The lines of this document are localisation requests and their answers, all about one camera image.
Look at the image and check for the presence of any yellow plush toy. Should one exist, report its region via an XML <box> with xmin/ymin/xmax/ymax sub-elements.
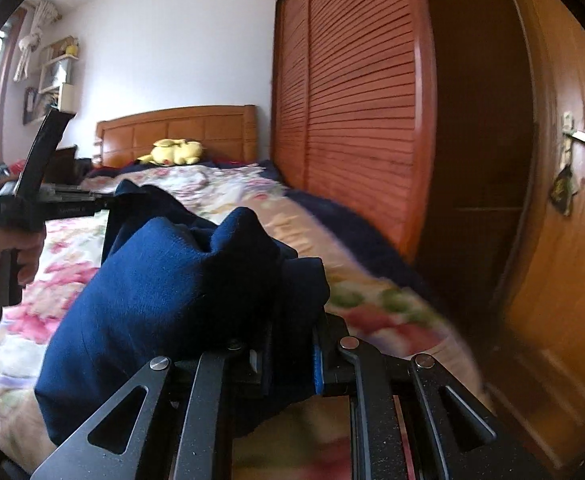
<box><xmin>137</xmin><ymin>138</ymin><xmax>204</xmax><ymax>167</ymax></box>

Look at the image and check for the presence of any navy blue blazer jacket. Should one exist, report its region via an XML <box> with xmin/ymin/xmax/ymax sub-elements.
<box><xmin>35</xmin><ymin>180</ymin><xmax>331</xmax><ymax>446</ymax></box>

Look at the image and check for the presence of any white paper bag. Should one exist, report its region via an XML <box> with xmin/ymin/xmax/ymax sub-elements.
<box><xmin>40</xmin><ymin>62</ymin><xmax>70</xmax><ymax>92</ymax></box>

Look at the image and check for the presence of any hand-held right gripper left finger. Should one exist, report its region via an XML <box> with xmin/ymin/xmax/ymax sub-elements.
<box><xmin>30</xmin><ymin>325</ymin><xmax>273</xmax><ymax>480</ymax></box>

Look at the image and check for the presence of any wooden door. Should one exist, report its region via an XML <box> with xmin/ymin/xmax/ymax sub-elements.
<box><xmin>497</xmin><ymin>0</ymin><xmax>585</xmax><ymax>476</ymax></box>

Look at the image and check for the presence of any person's left hand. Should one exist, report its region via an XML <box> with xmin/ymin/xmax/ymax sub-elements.
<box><xmin>0</xmin><ymin>222</ymin><xmax>46</xmax><ymax>313</ymax></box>

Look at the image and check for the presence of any tied beige curtain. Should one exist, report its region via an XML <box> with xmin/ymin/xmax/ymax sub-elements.
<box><xmin>13</xmin><ymin>1</ymin><xmax>58</xmax><ymax>82</ymax></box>

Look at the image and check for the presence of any metal door handle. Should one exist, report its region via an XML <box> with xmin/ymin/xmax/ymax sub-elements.
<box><xmin>561</xmin><ymin>112</ymin><xmax>585</xmax><ymax>166</ymax></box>

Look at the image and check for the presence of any wooden bed headboard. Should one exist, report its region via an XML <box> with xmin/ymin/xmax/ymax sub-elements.
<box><xmin>95</xmin><ymin>105</ymin><xmax>258</xmax><ymax>168</ymax></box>

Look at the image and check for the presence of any white wall shelf unit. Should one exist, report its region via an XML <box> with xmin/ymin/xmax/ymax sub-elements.
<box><xmin>22</xmin><ymin>35</ymin><xmax>80</xmax><ymax>123</ymax></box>

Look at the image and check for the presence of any bed with floral quilt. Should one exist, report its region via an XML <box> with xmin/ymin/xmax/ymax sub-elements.
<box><xmin>0</xmin><ymin>162</ymin><xmax>483</xmax><ymax>480</ymax></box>

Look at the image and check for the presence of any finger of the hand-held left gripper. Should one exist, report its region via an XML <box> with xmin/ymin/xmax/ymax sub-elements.
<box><xmin>42</xmin><ymin>198</ymin><xmax>119</xmax><ymax>220</ymax></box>
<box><xmin>45</xmin><ymin>184</ymin><xmax>116</xmax><ymax>199</ymax></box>

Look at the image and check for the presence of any wooden louvered wardrobe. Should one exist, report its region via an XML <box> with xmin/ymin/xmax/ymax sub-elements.
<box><xmin>270</xmin><ymin>0</ymin><xmax>538</xmax><ymax>271</ymax></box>

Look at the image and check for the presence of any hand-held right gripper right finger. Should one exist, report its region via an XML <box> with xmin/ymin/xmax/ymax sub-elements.
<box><xmin>313</xmin><ymin>312</ymin><xmax>543</xmax><ymax>480</ymax></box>

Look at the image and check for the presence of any dark hanging key charm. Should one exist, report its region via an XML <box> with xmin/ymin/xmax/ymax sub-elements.
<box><xmin>550</xmin><ymin>165</ymin><xmax>578</xmax><ymax>217</ymax></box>

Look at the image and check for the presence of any dark wooden chair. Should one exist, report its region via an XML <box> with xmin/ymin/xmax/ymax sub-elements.
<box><xmin>55</xmin><ymin>145</ymin><xmax>96</xmax><ymax>183</ymax></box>

